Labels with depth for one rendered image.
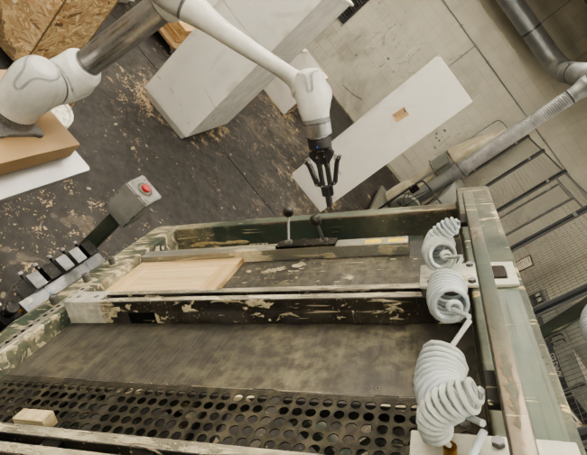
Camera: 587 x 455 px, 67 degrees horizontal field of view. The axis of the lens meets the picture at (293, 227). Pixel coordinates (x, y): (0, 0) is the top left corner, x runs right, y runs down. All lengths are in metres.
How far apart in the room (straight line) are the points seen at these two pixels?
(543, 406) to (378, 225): 1.02
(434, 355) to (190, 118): 3.63
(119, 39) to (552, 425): 1.64
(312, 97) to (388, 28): 8.05
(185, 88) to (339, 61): 5.88
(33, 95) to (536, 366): 1.62
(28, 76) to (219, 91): 2.33
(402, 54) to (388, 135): 4.48
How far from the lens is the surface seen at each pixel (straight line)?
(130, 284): 1.57
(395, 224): 1.60
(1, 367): 1.36
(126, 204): 1.90
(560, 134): 9.74
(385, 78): 9.43
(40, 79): 1.77
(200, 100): 3.99
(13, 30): 3.47
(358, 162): 5.16
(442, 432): 0.56
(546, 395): 0.74
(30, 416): 1.09
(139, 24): 1.76
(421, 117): 5.01
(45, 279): 1.71
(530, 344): 0.83
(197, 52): 3.97
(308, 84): 1.42
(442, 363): 0.60
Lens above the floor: 2.09
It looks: 27 degrees down
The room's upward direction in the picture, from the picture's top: 54 degrees clockwise
